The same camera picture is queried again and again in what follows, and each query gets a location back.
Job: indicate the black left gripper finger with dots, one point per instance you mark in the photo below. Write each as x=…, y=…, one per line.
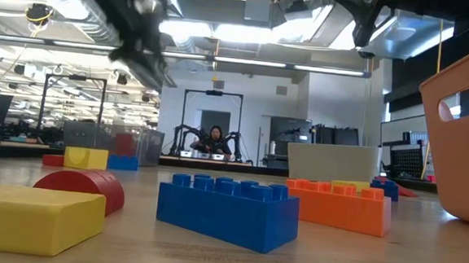
x=154, y=47
x=121, y=54

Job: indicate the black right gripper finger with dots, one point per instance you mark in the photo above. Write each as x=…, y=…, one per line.
x=365, y=29
x=342, y=0

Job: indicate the blue studded toy brick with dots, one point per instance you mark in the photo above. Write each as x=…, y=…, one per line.
x=122, y=163
x=388, y=190
x=229, y=217

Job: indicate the yellow block with round face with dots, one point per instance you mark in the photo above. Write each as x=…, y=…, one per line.
x=90, y=159

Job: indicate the red half-cylinder block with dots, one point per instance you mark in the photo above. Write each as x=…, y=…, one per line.
x=92, y=184

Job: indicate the yellow rectangular block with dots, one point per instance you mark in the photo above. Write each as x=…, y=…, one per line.
x=355, y=184
x=29, y=221

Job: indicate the orange studded toy brick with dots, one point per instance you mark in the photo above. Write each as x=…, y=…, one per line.
x=335, y=213

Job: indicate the black background robot arm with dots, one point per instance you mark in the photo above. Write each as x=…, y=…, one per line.
x=237, y=146
x=181, y=134

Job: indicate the grey ceiling box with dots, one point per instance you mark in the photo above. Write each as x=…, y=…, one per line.
x=257, y=9

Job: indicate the whiteboard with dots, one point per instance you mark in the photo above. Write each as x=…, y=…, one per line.
x=402, y=125

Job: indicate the black equipment box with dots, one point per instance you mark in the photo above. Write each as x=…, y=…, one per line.
x=336, y=135

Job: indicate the small white box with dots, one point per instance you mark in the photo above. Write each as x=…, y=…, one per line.
x=203, y=155
x=185, y=154
x=218, y=156

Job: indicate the person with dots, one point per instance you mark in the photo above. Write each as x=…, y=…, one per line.
x=214, y=143

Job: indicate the red flat block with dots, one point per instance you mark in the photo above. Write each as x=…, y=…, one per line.
x=53, y=160

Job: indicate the black cabinet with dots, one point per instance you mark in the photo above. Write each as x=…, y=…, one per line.
x=289, y=131

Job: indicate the black computer monitor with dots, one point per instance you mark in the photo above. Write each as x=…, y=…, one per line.
x=1, y=109

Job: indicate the white plastic bin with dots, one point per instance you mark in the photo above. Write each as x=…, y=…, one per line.
x=332, y=162

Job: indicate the black pegboard stand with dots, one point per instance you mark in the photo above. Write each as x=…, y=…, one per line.
x=408, y=160

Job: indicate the white bottle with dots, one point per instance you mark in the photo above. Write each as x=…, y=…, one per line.
x=272, y=148

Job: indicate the background wooden table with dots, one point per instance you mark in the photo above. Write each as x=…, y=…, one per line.
x=256, y=169

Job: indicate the red small object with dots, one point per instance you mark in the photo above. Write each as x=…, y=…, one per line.
x=431, y=178

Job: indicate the orange plastic bin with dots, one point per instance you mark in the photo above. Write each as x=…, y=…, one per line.
x=461, y=161

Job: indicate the red wedge block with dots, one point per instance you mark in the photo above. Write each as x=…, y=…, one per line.
x=407, y=193

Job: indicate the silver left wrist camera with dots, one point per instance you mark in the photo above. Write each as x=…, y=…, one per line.
x=145, y=3

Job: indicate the black dome camera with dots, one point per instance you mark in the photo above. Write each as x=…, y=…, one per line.
x=365, y=54

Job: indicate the black gantry frame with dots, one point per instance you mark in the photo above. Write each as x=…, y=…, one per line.
x=76, y=78
x=213, y=92

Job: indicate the black ceiling camera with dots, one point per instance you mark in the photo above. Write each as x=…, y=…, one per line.
x=38, y=13

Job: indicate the overhead frame bar with lights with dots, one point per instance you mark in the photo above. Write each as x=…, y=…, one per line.
x=263, y=63

